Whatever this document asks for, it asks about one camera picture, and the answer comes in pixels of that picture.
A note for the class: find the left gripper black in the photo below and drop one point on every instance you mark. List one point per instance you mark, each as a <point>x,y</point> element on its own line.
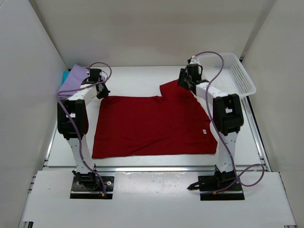
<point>105,94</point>

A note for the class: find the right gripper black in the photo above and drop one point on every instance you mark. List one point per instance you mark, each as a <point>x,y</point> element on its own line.
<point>181,83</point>

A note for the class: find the lavender t shirt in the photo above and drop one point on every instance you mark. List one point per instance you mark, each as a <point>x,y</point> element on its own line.
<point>72,86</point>

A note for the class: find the teal t shirt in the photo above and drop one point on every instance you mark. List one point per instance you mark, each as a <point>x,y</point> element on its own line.
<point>64,77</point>

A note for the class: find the white plastic basket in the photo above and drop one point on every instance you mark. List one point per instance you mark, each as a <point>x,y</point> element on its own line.
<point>228,73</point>

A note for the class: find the red t shirt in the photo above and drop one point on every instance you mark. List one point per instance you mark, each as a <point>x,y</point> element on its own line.
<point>172,123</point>

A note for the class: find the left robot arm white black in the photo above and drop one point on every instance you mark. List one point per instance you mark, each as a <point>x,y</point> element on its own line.
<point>73,124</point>

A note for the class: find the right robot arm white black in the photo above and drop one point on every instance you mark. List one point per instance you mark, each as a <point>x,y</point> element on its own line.
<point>227,119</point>

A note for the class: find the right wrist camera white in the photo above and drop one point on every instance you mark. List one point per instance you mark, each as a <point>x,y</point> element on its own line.
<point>192,60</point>

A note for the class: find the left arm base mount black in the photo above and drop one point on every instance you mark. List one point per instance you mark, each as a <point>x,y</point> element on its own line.
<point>95,190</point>

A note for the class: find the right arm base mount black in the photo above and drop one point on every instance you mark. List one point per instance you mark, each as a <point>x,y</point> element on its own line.
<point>212,188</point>

